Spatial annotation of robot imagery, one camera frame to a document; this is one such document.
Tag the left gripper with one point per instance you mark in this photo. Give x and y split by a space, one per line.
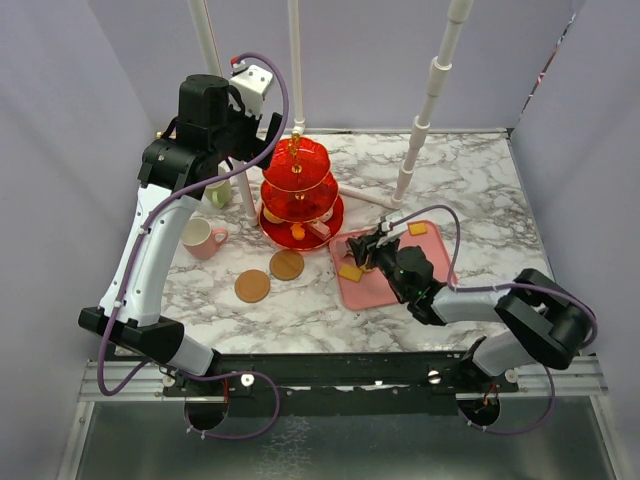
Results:
253 142

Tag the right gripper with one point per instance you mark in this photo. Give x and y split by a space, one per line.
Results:
369 245

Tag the pink cake slice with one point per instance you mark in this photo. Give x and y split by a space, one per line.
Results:
319 229

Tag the white chocolate donut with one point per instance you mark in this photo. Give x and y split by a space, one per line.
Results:
326 216

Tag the orange fish cookie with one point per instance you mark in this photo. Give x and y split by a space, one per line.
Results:
298 232

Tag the red three-tier stand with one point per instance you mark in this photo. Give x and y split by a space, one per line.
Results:
299 187

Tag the yellow donut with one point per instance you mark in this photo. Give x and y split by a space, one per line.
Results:
270 217

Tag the pink mug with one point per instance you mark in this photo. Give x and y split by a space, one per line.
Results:
201 240

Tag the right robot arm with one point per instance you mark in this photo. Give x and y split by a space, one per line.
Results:
545 324

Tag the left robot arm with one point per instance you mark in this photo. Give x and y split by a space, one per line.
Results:
217 120

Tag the rectangular yellow biscuit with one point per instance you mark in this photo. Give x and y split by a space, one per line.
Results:
351 273

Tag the pink serving tray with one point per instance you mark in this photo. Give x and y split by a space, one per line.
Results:
372 289

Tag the square cracker biscuit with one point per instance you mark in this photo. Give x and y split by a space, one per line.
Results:
417 229

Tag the green mug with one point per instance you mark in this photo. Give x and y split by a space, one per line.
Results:
219 193

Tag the upper wooden coaster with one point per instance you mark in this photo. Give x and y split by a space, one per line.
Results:
286 265

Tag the wooden coaster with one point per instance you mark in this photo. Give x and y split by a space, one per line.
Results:
286 265
252 286

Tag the lower wooden coaster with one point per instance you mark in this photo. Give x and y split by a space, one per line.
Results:
252 286

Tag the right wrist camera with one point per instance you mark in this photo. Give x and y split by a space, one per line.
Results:
390 228

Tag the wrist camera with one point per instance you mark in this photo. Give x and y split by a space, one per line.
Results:
253 83
390 228

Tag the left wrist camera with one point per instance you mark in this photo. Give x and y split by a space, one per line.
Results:
253 83

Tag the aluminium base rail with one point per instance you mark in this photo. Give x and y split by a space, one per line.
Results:
429 372

